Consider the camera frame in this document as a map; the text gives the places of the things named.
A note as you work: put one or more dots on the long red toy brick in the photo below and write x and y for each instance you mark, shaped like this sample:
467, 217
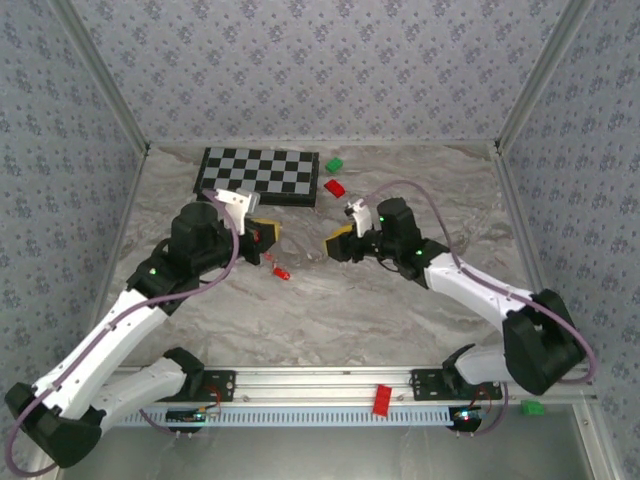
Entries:
383, 400

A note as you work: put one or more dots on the aluminium side rail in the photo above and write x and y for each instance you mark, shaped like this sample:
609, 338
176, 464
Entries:
122, 225
522, 225

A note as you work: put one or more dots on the small red toy brick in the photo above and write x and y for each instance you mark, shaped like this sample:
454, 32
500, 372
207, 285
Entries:
334, 188

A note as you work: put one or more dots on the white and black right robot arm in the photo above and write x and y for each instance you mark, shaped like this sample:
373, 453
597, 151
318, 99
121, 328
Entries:
470, 285

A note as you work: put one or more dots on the black and grey chessboard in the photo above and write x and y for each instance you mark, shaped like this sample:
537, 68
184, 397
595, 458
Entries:
250, 170

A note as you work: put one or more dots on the small circuit board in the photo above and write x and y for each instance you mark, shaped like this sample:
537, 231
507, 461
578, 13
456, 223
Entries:
467, 416
185, 415

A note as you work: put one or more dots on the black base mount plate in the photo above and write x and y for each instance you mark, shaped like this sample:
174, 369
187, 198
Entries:
222, 387
425, 382

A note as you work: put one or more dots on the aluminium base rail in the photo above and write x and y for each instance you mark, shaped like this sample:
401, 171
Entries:
310, 385

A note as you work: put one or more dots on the green toy brick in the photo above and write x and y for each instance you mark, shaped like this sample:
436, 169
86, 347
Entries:
334, 165
531, 408

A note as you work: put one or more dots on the aluminium corner post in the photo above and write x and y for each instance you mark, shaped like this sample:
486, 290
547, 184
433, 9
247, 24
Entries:
104, 75
541, 75

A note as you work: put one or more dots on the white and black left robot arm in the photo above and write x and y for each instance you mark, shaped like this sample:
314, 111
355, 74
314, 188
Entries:
100, 345

